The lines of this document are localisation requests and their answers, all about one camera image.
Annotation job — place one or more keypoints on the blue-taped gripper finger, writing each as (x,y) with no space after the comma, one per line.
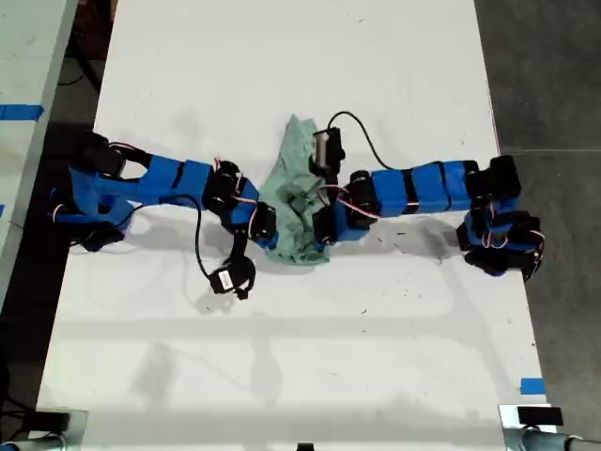
(266,242)
(323,230)

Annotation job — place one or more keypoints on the pale green t-shirt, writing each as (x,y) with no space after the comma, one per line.
(293,188)

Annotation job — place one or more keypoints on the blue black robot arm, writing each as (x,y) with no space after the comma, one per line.
(422,188)
(169,183)

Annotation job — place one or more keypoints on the small black edge clip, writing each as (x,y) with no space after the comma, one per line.
(305,446)

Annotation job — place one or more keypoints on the short blue tape strip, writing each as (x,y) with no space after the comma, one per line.
(532,386)

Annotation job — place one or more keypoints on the long blue tape strip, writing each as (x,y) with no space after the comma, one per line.
(21,113)

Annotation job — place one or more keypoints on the white side table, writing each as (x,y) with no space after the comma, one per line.
(28,70)

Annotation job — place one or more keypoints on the small black box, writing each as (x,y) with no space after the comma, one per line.
(51,420)
(540,415)

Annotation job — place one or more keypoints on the black camera stalk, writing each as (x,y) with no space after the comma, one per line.
(328,176)
(238,244)

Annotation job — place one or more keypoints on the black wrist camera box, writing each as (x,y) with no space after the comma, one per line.
(326,148)
(232,277)

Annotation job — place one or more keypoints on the metal table bracket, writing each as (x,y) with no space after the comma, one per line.
(509,432)
(77,430)

